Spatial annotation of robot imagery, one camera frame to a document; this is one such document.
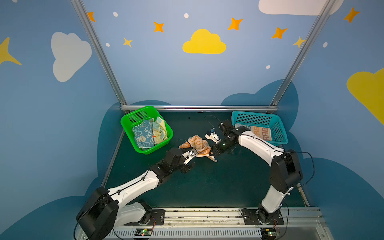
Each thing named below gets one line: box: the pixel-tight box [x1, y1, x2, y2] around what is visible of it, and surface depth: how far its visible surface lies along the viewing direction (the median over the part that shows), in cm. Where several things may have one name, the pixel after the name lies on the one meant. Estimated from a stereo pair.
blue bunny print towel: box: [132, 119, 154, 149], surface depth 106 cm
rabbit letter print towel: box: [234, 124, 272, 141], surface depth 110 cm
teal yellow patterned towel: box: [152, 116, 168, 145], surface depth 104 cm
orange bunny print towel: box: [178, 135, 218, 163], surface depth 96 cm
